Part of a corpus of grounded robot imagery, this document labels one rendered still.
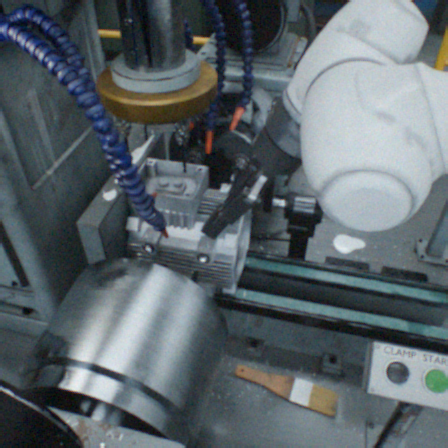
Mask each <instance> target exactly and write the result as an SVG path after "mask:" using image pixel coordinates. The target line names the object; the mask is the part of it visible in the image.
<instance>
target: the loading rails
mask: <svg viewBox="0 0 448 448"><path fill-rule="evenodd" d="M250 257H251V258H250ZM247 258H249V261H248V259H247ZM252 259H253V260H252ZM254 259H255V262H254ZM245 260H246V261H247V262H249V263H247V262H246V261H245V262H246V264H245V262H244V266H243V270H242V273H241V276H240V279H239V282H238V284H237V287H236V291H238V292H239V290H240V292H239V293H236V292H235V293H234V294H231V295H230V294H227V293H225V295H224V293H223V292H222V290H223V288H220V291H219V294H217V293H214V296H213V298H211V299H213V300H214V301H215V302H216V304H217V305H218V306H219V308H220V309H221V311H222V313H223V314H224V317H225V319H226V321H227V324H228V337H230V338H238V339H243V340H245V343H244V347H243V354H245V355H252V356H257V357H262V355H263V350H264V345H269V346H272V347H277V348H282V349H286V350H290V351H294V352H299V353H308V354H311V355H316V356H321V357H322V365H321V370H322V371H325V372H328V373H333V374H337V375H341V374H342V371H343V362H346V363H350V364H355V365H363V366H364V363H365V356H366V348H367V343H368V342H371V341H374V342H379V343H383V344H388V345H397V346H401V347H406V348H411V349H415V350H419V351H424V352H429V353H433V354H438V355H442V356H445V355H446V356H448V329H446V328H441V327H442V325H443V323H444V322H445V321H446V319H447V315H448V286H447V285H442V284H436V283H432V282H426V281H421V280H416V279H410V278H405V277H400V276H395V275H389V274H385V273H374V272H369V271H364V270H358V269H353V268H348V267H342V266H337V265H332V264H327V263H321V262H316V261H311V260H306V259H300V258H295V257H290V256H285V257H284V256H279V255H273V254H269V253H263V252H258V251H252V250H247V254H246V258H245ZM243 287H244V288H243ZM242 288H243V289H244V290H243V289H242ZM241 289H242V290H241ZM245 290H246V291H245ZM244 291H245V294H246V296H245V295H244V294H243V293H244ZM220 292H222V293H220ZM235 294H237V297H236V295H235ZM232 295H233V296H232ZM244 296H245V297H244Z"/></svg>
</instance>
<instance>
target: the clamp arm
mask: <svg viewBox="0 0 448 448"><path fill-rule="evenodd" d="M279 97H280V96H273V99H272V101H271V105H270V106H269V109H268V112H270V110H271V109H272V107H273V106H274V103H275V102H276V101H277V99H278V98H279ZM273 176H274V177H275V179H274V181H273V183H272V184H271V185H270V186H269V187H266V188H265V190H264V202H263V213H273V210H274V209H277V208H274V207H276V206H277V204H273V202H277V201H278V198H276V199H274V198H275V196H274V195H275V186H276V176H277V175H273Z"/></svg>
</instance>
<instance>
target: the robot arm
mask: <svg viewBox="0 0 448 448"><path fill-rule="evenodd" d="M427 31H428V24H427V22H426V20H425V19H424V18H423V17H422V15H421V14H420V12H419V11H418V9H417V8H416V6H415V4H414V3H412V2H411V1H410V0H351V1H350V2H349V3H348V4H347V5H346V6H345V7H344V8H343V9H342V10H339V11H338V12H337V13H336V15H335V16H334V18H333V19H332V20H331V21H330V22H329V23H328V24H327V25H326V26H325V27H324V29H323V30H322V31H321V33H320V35H319V36H317V38H316V39H315V40H314V42H313V43H312V45H311V46H310V47H309V49H308V50H306V52H305V55H304V57H303V58H302V60H301V62H300V63H299V65H298V66H297V68H296V71H295V74H294V76H293V79H292V80H291V81H290V83H289V86H288V87H287V88H286V89H285V90H284V91H283V93H282V95H281V96H280V97H279V98H278V99H277V101H276V102H275V103H274V106H273V107H272V109H271V110H270V112H268V116H267V118H266V120H265V126H264V127H263V128H262V129H261V131H259V132H258V134H257V135H256V136H255V138H254V139H253V142H252V150H253V152H254V155H253V157H252V158H251V162H250V163H249V164H248V166H247V167H246V168H245V170H243V172H242V173H241V174H240V176H239V177H238V178H237V180H236V181H235V183H234V184H233V185H232V187H231V188H230V189H229V191H228V193H229V194H228V196H227V197H225V198H224V203H225V204H224V203H222V202H221V204H220V205H218V206H217V207H216V209H215V211H214V212H213V213H212V214H211V215H210V216H209V217H208V218H207V220H206V222H205V223H204V225H203V226H202V229H201V231H200V232H201V233H203V234H204V235H206V236H208V237H210V238H211V239H213V240H215V239H216V238H217V237H218V235H220V234H221V233H222V232H223V231H224V230H225V228H226V227H227V226H228V225H233V224H234V223H235V222H236V221H237V220H238V219H239V218H240V217H241V216H243V215H244V214H245V213H247V212H248V211H249V210H250V209H251V208H252V207H253V206H255V205H257V204H259V203H260V201H261V197H260V195H259V194H260V193H261V192H262V191H264V190H265V188H266V187H269V186H270V185H271V184H272V183H273V181H274V179H275V177H274V176H273V175H284V176H287V175H291V174H293V173H294V172H296V171H297V170H298V169H299V167H300V166H301V165H302V164H303V168H304V172H305V175H306V177H307V180H308V182H309V184H310V186H311V188H312V189H313V192H314V193H315V197H316V199H317V201H318V203H319V205H320V207H321V209H322V210H323V211H324V213H325V214H327V215H328V216H329V217H330V218H331V219H332V220H334V221H335V222H336V223H338V224H339V225H341V226H344V227H346V228H349V229H352V230H356V231H360V232H379V231H386V230H389V229H392V228H395V227H398V226H400V225H402V224H403V223H405V221H407V220H408V219H409V218H410V217H411V216H412V215H414V214H415V213H416V212H417V211H418V209H419V208H420V205H421V204H422V203H423V201H424V200H425V198H426V197H427V196H428V194H429V192H430V189H431V185H432V183H433V182H434V180H436V179H438V178H439V177H441V176H443V175H445V174H447V173H448V72H442V71H439V70H436V69H433V68H431V67H429V66H427V65H425V64H424V63H422V62H418V63H415V64H412V63H413V62H414V61H415V60H416V58H417V56H418V54H419V51H420V49H421V46H422V44H423V41H424V39H425V36H426V33H427Z"/></svg>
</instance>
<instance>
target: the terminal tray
mask: <svg viewBox="0 0 448 448"><path fill-rule="evenodd" d="M138 173H140V174H141V175H142V177H143V183H144V185H145V187H146V189H145V190H146V191H147V193H150V194H151V193H155V192H157V193H158V195H157V197H156V198H155V201H156V202H155V205H154V206H155V208H156V209H157V210H159V211H161V213H162V215H163V216H164V219H165V220H166V222H167V227H168V228H169V227H170V226H171V225H172V226H173V227H174V229H177V227H180V229H181V230H184V228H186V230H187V231H190V230H191V229H194V227H195V223H196V213H197V209H198V207H199V205H200V201H202V198H203V195H204V194H205V192H206V190H208V167H205V166H198V165H191V164H186V172H184V167H183V163H178V162H171V161H164V160H158V159H151V158H146V160H145V161H144V164H143V166H142V167H141V169H140V170H139V172H138ZM164 174H165V175H166V176H165V175H164ZM156 176H157V179H159V180H158V181H159V182H157V179H156ZM161 176H163V177H161ZM167 176H168V177H167ZM171 176H172V177H173V178H172V179H170V177H171ZM160 177H161V179H160ZM174 177H175V179H174ZM182 177H183V179H184V181H183V180H182ZM184 177H186V178H187V179H188V180H187V179H185V178H184ZM176 178H177V179H176ZM190 180H191V181H192V184H191V181H190ZM193 183H194V184H195V185H193ZM154 185H157V186H156V187H155V186H154ZM191 186H192V187H191ZM154 187H155V189H154ZM186 187H187V188H188V189H189V190H188V189H187V188H186ZM190 187H191V188H190ZM185 188H186V189H185ZM193 188H194V189H193ZM191 189H193V190H191ZM186 190H187V192H186ZM190 190H191V192H190ZM182 196H183V197H182ZM127 199H128V204H129V207H130V212H131V216H133V217H138V218H141V219H142V216H141V215H140V214H139V213H138V212H137V211H136V209H135V206H134V204H133V203H132V202H131V198H130V197H129V196H128V195H127ZM143 222H144V220H143V219H142V223H143Z"/></svg>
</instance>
